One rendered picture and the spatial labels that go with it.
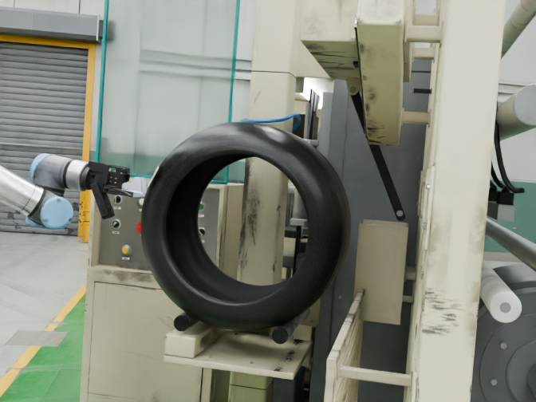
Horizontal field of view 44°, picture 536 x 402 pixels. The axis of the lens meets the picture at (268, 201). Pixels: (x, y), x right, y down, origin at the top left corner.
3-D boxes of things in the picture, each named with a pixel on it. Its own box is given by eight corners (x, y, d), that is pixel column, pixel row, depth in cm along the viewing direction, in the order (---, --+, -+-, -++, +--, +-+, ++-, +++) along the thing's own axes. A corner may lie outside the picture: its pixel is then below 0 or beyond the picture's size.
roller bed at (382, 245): (356, 306, 223) (363, 218, 221) (400, 312, 220) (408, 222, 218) (351, 319, 203) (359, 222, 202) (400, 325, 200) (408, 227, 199)
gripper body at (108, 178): (122, 168, 191) (84, 160, 193) (116, 197, 192) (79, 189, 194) (133, 168, 198) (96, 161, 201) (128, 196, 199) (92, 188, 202)
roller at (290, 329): (301, 300, 211) (310, 310, 211) (290, 309, 212) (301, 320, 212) (279, 324, 177) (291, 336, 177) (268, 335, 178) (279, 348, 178)
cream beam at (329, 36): (328, 80, 208) (332, 33, 207) (409, 83, 203) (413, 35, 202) (295, 41, 149) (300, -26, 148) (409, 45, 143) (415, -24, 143)
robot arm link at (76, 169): (63, 189, 194) (79, 188, 204) (78, 192, 193) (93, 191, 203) (68, 159, 194) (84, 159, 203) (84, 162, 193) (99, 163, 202)
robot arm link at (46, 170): (41, 185, 205) (48, 154, 206) (76, 193, 203) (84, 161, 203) (24, 181, 196) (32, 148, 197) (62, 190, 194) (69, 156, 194)
